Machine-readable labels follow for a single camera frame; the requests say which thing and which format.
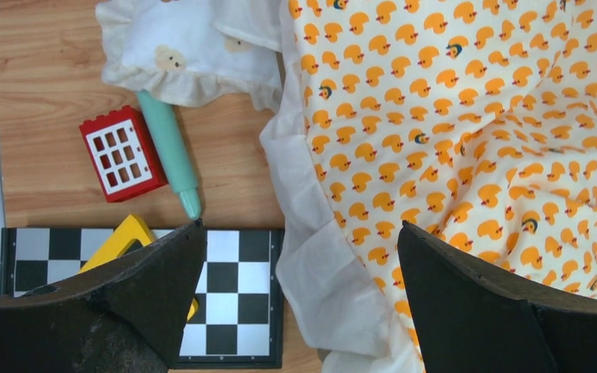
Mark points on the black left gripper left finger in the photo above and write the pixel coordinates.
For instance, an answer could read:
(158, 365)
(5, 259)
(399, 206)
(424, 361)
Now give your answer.
(126, 315)

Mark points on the red window toy block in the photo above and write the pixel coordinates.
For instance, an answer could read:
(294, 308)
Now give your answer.
(123, 154)

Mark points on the white duck pillow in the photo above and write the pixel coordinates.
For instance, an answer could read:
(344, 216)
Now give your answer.
(189, 53)

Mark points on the teal cylinder toy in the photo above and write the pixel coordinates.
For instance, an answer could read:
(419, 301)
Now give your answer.
(172, 151)

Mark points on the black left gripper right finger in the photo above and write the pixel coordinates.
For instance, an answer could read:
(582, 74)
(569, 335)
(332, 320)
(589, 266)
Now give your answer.
(471, 316)

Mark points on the black white checkerboard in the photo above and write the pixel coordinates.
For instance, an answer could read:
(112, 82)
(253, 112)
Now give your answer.
(240, 318)

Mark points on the yellow duck print blanket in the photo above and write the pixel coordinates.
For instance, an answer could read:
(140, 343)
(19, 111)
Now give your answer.
(475, 120)

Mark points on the yellow plastic block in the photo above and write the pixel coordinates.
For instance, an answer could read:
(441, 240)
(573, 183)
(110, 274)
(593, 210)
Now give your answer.
(130, 231)

